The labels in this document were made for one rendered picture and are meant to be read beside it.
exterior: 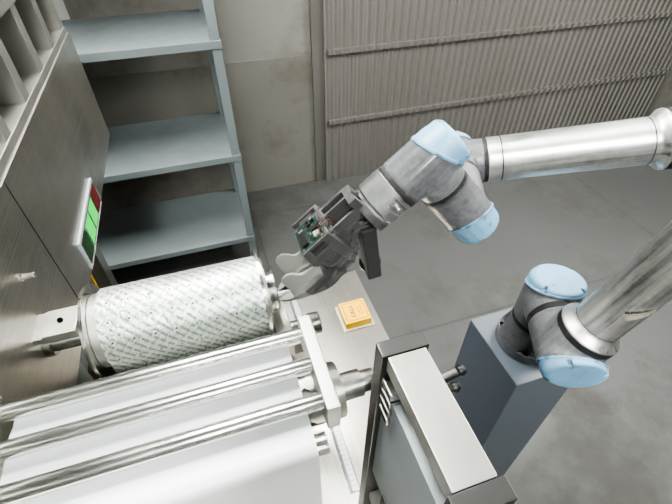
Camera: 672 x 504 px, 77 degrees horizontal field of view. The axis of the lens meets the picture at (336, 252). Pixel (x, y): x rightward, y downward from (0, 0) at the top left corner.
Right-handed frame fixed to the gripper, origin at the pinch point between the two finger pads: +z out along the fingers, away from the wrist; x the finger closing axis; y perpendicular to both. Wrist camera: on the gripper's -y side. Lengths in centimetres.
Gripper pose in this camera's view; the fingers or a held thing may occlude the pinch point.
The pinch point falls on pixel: (288, 292)
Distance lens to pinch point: 70.9
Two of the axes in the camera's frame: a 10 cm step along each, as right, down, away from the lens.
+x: 3.1, 6.5, -6.9
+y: -6.1, -4.2, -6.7
